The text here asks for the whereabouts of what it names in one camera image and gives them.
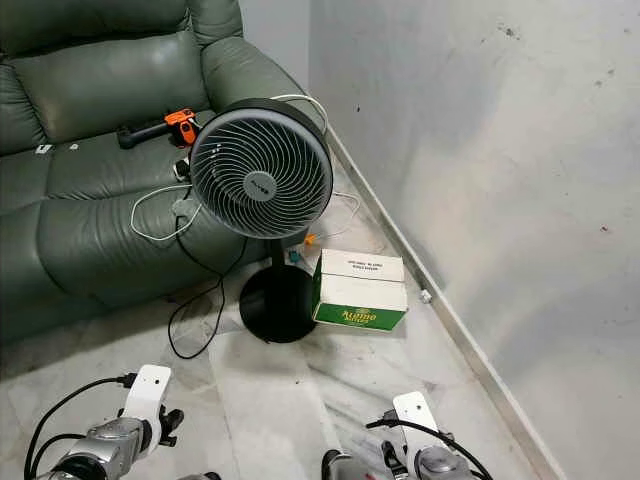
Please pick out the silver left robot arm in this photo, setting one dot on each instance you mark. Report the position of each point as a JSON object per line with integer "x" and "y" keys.
{"x": 110, "y": 445}

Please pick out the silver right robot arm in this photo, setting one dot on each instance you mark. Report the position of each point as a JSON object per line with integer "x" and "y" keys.
{"x": 440, "y": 462}

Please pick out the metal skirting strip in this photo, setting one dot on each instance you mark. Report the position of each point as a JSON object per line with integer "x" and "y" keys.
{"x": 506, "y": 400}

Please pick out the small white block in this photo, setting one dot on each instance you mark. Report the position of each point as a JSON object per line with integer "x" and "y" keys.
{"x": 425, "y": 296}

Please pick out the white green cardboard box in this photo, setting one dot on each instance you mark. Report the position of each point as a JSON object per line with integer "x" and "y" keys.
{"x": 360, "y": 290}

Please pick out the small teal object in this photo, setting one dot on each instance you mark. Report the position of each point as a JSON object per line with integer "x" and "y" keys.
{"x": 293, "y": 256}

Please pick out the white power adapter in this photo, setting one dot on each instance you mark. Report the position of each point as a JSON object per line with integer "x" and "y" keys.
{"x": 182, "y": 170}

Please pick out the black standing fan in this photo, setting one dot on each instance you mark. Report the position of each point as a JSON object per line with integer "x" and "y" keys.
{"x": 260, "y": 185}

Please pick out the orange black power tool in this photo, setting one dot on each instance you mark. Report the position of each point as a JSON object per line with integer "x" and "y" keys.
{"x": 182, "y": 126}

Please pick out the green leather sofa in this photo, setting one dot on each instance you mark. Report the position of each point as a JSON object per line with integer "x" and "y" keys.
{"x": 100, "y": 90}

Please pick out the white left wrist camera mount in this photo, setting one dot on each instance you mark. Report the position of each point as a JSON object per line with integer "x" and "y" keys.
{"x": 150, "y": 390}

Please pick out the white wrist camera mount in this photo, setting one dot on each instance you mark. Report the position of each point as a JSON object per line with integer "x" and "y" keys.
{"x": 150, "y": 390}
{"x": 415, "y": 412}

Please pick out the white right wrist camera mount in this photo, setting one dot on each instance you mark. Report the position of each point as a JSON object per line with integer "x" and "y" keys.
{"x": 415, "y": 412}

